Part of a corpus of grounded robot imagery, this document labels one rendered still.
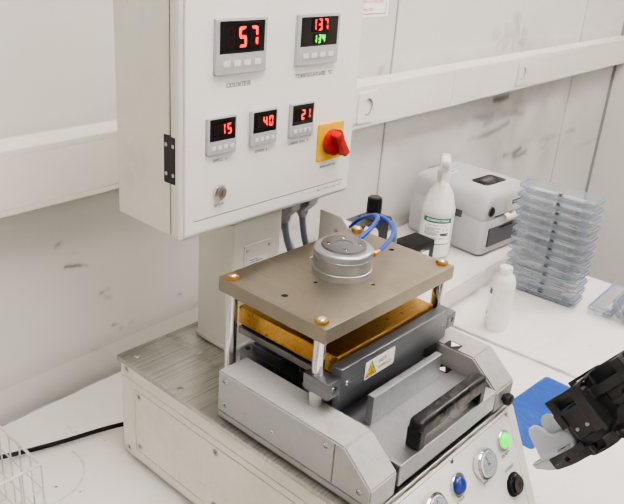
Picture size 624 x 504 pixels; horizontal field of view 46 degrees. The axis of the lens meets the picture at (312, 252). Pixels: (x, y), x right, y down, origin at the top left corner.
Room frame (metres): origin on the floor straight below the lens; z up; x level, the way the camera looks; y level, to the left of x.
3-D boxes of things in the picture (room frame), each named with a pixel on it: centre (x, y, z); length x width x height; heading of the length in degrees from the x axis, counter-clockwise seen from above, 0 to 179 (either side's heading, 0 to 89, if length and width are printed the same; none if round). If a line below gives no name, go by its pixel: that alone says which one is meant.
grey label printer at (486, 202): (1.84, -0.40, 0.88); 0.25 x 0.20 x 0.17; 46
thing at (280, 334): (0.89, -0.05, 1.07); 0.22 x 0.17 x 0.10; 140
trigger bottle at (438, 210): (1.71, -0.30, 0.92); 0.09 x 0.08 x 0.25; 173
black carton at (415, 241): (1.61, -0.24, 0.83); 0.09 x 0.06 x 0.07; 135
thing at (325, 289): (0.92, -0.03, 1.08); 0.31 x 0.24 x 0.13; 140
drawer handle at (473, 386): (0.76, -0.18, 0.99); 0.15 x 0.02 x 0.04; 140
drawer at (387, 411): (0.85, -0.08, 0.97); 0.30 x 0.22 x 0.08; 50
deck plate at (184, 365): (0.90, -0.01, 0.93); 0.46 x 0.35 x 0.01; 50
